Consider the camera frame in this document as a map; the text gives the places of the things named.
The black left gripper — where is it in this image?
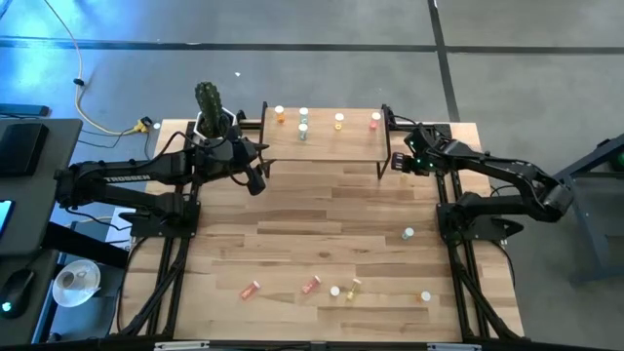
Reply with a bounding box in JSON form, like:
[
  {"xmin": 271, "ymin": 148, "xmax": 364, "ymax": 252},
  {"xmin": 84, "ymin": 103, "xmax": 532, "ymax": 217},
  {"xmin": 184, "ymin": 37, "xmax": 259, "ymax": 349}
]
[{"xmin": 218, "ymin": 136, "xmax": 271, "ymax": 197}]

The green cactus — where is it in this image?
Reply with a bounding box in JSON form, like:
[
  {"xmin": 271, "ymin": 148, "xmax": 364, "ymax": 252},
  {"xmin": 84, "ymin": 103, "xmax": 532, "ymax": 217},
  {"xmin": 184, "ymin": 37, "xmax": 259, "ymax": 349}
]
[{"xmin": 194, "ymin": 81, "xmax": 225, "ymax": 137}]

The white paper sheet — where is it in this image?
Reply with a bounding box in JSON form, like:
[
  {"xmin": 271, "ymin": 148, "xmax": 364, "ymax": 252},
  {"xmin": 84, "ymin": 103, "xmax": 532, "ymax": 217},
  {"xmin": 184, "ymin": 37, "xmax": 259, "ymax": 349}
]
[{"xmin": 104, "ymin": 207, "xmax": 137, "ymax": 250}]

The dark grey desk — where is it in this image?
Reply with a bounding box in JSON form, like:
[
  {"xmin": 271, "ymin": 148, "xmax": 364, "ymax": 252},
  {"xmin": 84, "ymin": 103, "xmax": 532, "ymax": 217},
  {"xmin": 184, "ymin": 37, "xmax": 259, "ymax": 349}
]
[
  {"xmin": 0, "ymin": 249, "xmax": 60, "ymax": 347},
  {"xmin": 0, "ymin": 118, "xmax": 84, "ymax": 257}
]

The black rectangular device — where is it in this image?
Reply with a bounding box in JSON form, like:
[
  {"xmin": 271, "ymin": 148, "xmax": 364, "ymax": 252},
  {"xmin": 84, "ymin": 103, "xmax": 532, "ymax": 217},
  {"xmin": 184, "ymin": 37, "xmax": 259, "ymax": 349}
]
[{"xmin": 0, "ymin": 122, "xmax": 50, "ymax": 177}]

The black flat bar device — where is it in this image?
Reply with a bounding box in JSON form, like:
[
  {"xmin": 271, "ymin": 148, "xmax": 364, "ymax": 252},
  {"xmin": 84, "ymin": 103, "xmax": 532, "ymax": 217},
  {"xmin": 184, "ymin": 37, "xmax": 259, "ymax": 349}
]
[{"xmin": 0, "ymin": 102, "xmax": 51, "ymax": 118}]

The smartphone with lit screen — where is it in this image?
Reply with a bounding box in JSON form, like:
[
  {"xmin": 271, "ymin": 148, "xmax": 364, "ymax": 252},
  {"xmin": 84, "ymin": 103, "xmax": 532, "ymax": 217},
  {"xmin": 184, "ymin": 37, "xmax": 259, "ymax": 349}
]
[{"xmin": 0, "ymin": 199, "xmax": 15, "ymax": 240}]

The black computer mouse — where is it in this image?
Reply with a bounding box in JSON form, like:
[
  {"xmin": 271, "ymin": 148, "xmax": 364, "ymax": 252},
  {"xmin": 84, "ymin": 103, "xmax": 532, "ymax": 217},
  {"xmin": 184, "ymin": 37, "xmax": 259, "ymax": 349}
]
[{"xmin": 0, "ymin": 267, "xmax": 36, "ymax": 321}]

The black aluminium table frame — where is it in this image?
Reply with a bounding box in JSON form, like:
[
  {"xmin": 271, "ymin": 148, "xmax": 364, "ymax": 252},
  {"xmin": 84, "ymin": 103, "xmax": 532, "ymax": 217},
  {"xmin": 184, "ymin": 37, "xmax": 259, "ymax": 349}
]
[{"xmin": 115, "ymin": 119, "xmax": 527, "ymax": 351}]

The wooden shelf black metal frame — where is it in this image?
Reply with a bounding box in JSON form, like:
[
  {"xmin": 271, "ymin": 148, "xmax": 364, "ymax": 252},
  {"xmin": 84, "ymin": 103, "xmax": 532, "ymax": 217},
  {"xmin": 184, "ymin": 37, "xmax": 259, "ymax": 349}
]
[{"xmin": 256, "ymin": 100, "xmax": 397, "ymax": 180}]

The yellow extension cord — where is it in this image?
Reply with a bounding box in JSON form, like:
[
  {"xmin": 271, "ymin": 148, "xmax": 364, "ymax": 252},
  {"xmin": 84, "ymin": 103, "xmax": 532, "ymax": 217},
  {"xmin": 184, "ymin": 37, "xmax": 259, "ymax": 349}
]
[{"xmin": 42, "ymin": 0, "xmax": 153, "ymax": 137}]

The blue-grey metal table frame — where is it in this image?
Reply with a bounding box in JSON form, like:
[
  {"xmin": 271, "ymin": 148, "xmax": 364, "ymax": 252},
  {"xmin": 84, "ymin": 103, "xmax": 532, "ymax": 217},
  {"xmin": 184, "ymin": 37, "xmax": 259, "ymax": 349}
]
[{"xmin": 553, "ymin": 131, "xmax": 624, "ymax": 287}]

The silver metal bracket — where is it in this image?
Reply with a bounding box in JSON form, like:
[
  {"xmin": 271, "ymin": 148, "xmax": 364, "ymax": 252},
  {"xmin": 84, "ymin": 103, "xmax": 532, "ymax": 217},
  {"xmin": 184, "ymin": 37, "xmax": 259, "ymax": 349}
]
[
  {"xmin": 154, "ymin": 340, "xmax": 211, "ymax": 351},
  {"xmin": 427, "ymin": 342, "xmax": 483, "ymax": 351}
]

